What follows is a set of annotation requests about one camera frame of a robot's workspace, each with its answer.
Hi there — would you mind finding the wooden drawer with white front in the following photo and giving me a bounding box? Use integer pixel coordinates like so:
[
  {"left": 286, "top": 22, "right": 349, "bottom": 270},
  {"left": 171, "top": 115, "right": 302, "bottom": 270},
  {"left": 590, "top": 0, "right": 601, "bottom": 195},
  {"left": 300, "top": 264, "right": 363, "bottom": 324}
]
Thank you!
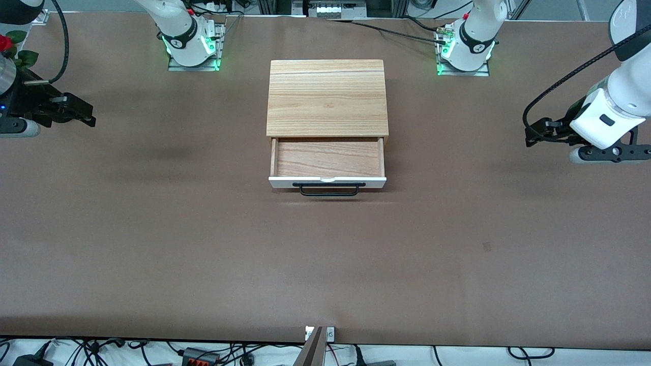
[{"left": 268, "top": 136, "right": 388, "bottom": 190}]

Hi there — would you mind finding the black metal drawer handle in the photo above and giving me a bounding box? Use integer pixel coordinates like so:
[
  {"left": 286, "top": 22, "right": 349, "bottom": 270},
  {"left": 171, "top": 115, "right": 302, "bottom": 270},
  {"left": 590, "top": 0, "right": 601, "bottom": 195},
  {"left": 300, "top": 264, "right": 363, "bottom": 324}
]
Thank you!
[{"left": 292, "top": 181, "right": 367, "bottom": 198}]

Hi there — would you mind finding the light wooden drawer cabinet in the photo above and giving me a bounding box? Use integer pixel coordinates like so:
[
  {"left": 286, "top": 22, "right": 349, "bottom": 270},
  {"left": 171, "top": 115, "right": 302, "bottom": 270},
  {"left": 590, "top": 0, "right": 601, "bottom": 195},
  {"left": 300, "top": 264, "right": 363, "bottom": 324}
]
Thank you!
[{"left": 266, "top": 58, "right": 391, "bottom": 148}]

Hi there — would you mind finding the red rose with green leaves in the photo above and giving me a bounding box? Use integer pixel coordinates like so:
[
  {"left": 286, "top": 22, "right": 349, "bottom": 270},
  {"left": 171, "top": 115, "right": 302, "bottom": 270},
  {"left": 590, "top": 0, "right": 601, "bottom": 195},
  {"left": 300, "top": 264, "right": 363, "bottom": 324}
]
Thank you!
[{"left": 0, "top": 30, "right": 40, "bottom": 72}]

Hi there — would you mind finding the black power adapter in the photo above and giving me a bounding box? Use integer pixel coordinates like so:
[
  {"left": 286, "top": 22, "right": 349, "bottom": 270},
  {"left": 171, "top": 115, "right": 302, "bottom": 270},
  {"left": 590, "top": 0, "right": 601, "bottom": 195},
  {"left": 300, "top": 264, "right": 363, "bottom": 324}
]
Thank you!
[{"left": 12, "top": 354, "right": 54, "bottom": 366}]

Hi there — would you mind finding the grey power strip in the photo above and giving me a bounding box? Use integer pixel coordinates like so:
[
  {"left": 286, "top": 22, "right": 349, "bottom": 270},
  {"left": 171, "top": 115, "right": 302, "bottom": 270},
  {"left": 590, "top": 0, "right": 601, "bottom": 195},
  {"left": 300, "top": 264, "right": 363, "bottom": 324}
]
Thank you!
[{"left": 291, "top": 0, "right": 368, "bottom": 19}]

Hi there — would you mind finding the black and orange power device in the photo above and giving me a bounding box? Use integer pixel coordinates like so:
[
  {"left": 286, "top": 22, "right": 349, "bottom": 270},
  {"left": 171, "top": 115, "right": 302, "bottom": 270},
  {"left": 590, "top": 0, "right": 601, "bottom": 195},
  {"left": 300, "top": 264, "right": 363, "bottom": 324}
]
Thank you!
[{"left": 182, "top": 347, "right": 221, "bottom": 366}]

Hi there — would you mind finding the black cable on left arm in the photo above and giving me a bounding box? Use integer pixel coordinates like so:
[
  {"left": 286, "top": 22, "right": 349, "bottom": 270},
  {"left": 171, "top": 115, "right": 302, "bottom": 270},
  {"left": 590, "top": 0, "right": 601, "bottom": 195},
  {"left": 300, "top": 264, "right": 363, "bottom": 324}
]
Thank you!
[{"left": 522, "top": 25, "right": 651, "bottom": 139}]

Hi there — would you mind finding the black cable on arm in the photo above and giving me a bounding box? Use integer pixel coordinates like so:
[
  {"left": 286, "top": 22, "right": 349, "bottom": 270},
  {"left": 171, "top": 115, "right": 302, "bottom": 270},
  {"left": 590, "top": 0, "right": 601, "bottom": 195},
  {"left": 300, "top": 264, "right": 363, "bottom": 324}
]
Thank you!
[
  {"left": 22, "top": 0, "right": 70, "bottom": 85},
  {"left": 522, "top": 25, "right": 651, "bottom": 139}
]

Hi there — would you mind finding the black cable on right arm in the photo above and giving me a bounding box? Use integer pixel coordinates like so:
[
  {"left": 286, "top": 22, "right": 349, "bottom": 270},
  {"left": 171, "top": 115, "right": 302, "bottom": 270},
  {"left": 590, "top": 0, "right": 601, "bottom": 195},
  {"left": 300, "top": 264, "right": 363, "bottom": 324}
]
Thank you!
[{"left": 22, "top": 0, "right": 70, "bottom": 85}]

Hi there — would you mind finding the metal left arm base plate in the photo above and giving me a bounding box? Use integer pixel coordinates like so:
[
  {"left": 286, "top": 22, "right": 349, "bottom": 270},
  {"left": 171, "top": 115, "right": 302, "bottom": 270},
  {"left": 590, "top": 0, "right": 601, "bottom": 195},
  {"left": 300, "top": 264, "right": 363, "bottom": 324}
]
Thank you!
[{"left": 435, "top": 23, "right": 492, "bottom": 77}]

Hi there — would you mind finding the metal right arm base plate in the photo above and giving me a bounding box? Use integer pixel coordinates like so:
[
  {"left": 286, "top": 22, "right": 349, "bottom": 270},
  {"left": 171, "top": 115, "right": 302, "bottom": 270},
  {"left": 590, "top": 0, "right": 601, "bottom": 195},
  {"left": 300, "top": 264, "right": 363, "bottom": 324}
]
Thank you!
[{"left": 167, "top": 20, "right": 227, "bottom": 72}]

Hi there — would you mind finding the short black table cable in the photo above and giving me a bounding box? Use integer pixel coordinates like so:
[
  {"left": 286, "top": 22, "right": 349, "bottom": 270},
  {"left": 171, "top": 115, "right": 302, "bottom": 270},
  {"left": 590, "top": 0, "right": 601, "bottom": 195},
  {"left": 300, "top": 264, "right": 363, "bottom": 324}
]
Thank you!
[{"left": 402, "top": 15, "right": 451, "bottom": 33}]

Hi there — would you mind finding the long black table cable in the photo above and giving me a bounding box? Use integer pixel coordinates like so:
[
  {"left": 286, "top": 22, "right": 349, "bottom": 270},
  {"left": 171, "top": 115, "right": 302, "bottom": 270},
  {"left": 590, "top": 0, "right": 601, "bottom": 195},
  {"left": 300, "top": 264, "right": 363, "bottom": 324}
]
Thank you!
[{"left": 325, "top": 18, "right": 449, "bottom": 44}]

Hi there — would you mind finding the looped black floor cable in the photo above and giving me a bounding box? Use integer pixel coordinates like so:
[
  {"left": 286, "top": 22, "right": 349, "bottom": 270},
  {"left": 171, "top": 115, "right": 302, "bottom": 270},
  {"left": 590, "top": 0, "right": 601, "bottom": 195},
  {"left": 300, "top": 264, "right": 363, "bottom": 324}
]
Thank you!
[{"left": 507, "top": 346, "right": 556, "bottom": 362}]

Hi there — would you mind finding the brown wooden post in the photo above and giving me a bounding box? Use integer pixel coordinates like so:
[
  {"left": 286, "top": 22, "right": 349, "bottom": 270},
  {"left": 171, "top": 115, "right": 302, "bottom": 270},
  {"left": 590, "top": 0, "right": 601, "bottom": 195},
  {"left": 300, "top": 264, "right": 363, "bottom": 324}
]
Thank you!
[{"left": 292, "top": 325, "right": 327, "bottom": 366}]

